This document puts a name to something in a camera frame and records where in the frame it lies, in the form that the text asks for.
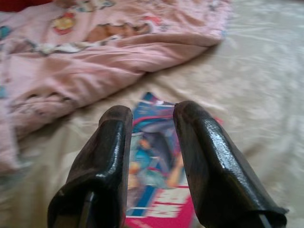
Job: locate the colourful comic book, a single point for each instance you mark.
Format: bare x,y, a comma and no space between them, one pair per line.
154,154

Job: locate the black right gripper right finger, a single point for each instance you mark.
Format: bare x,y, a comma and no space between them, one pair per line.
218,171

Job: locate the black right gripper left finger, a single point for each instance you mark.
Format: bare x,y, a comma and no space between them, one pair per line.
99,171

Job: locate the large red covered mattress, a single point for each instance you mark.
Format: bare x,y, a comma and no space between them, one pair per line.
14,3

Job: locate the pink cartoon print blanket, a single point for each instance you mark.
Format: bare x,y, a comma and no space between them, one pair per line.
95,71

